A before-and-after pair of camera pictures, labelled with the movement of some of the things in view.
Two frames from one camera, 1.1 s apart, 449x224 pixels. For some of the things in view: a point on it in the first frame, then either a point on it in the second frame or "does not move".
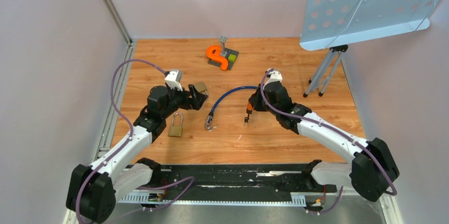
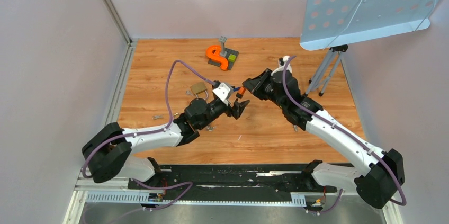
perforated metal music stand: (342, 7) does not move
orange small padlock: (249, 109) → (240, 92)
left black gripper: (195, 101) → (239, 107)
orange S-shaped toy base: (213, 53) does not move
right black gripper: (254, 101) → (255, 85)
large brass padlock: (200, 87) does not move
